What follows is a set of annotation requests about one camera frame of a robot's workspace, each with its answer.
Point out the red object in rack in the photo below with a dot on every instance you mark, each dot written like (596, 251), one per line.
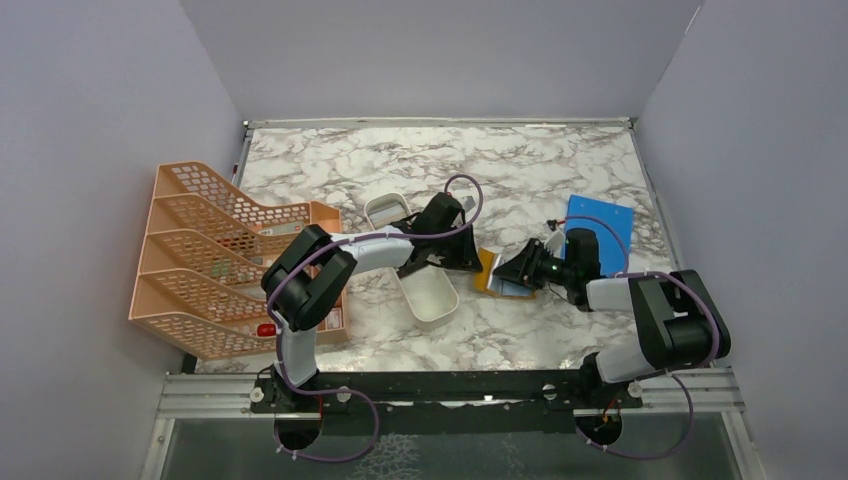
(266, 330)

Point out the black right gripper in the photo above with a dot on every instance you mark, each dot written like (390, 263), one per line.
(524, 267)

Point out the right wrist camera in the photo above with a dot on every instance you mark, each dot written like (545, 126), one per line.
(556, 239)

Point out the peach plastic file rack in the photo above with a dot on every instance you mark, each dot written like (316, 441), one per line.
(205, 249)

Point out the yellow leather card holder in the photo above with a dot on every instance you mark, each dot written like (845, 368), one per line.
(486, 282)

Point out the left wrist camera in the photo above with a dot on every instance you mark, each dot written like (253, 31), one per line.
(469, 204)

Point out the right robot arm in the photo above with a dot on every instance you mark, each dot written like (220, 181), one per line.
(677, 323)

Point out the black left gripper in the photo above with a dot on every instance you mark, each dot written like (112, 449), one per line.
(467, 256)

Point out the white plastic card tray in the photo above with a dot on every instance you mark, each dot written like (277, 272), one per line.
(427, 289)

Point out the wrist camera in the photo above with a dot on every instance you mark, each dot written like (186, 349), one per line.
(556, 239)
(469, 204)

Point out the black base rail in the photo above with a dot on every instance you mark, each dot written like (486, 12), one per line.
(433, 403)

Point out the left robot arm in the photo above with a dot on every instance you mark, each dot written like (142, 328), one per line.
(304, 283)

